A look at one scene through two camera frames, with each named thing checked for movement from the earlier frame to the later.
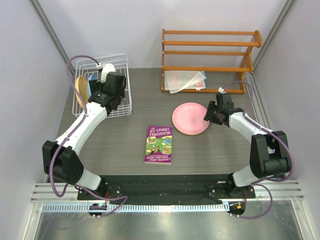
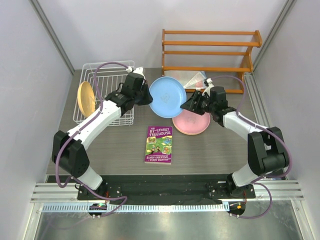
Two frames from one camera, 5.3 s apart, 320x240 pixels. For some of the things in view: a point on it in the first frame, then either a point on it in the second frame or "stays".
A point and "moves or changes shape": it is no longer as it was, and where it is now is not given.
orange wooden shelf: x=254 y=44 stays
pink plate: x=188 y=118 stays
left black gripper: x=96 y=86 -> x=148 y=99
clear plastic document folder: x=175 y=81 stays
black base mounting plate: x=167 y=189 stays
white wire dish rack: x=102 y=80 -> x=125 y=118
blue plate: x=92 y=77 -> x=168 y=94
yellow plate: x=81 y=85 moves or changes shape
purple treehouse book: x=158 y=149 stays
